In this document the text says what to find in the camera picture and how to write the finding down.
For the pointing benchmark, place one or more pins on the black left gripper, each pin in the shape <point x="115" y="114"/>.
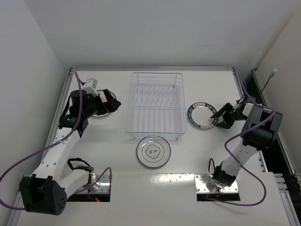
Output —
<point x="101" y="103"/>

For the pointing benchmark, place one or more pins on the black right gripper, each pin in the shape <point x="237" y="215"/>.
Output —
<point x="228" y="115"/>

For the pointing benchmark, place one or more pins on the orange sunburst plate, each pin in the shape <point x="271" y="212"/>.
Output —
<point x="100" y="92"/>

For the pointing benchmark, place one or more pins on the green rimmed white plate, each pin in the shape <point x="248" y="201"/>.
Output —
<point x="200" y="115"/>

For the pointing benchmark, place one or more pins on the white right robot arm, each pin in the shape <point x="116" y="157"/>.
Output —
<point x="259" y="132"/>

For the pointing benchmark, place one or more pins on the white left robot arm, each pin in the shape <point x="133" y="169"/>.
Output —
<point x="45" y="191"/>

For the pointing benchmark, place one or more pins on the black rimmed clover plate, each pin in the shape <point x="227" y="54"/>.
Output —
<point x="153" y="152"/>

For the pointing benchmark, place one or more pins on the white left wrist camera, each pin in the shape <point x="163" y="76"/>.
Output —
<point x="90" y="84"/>

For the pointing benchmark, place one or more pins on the clear wire dish rack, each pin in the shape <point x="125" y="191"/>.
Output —
<point x="156" y="106"/>

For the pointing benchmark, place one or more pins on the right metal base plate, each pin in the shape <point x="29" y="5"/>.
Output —
<point x="205" y="185"/>

